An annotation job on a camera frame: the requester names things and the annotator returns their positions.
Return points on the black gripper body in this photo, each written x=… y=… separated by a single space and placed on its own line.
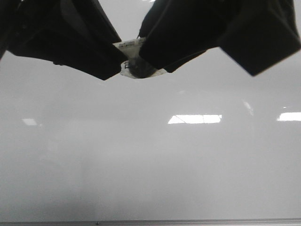
x=263 y=33

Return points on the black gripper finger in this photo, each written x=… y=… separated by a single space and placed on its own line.
x=177 y=31
x=73 y=33

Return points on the white whiteboard marker black cap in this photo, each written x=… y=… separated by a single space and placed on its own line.
x=135 y=67

